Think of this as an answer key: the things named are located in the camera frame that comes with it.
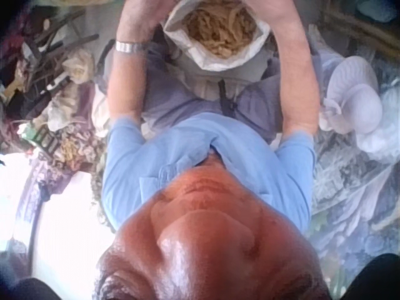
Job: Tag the person's left hand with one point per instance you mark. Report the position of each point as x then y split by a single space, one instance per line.
139 22

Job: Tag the person's right hand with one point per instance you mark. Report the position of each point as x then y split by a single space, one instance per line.
286 14

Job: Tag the white woven sack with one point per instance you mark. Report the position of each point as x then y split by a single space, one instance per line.
215 59

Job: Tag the silver wrist watch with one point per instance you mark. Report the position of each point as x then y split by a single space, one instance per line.
129 47

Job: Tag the tan dried strips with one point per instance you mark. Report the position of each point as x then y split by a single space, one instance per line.
220 31

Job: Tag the person's legs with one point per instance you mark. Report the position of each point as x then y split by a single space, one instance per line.
175 93

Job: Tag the crumpled cream plastic bag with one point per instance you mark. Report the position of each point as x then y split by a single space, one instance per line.
73 81

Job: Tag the heap of dark clutter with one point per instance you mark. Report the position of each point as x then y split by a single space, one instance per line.
37 47

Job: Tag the brown patterned fabric bag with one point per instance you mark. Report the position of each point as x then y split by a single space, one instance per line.
68 147

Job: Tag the brown woven basket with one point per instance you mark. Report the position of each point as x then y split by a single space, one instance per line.
353 25

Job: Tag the white plastic bag bundle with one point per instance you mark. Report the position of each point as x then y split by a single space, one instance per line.
353 93

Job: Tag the blue grey patterned cloth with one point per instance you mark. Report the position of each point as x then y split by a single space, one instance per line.
350 187

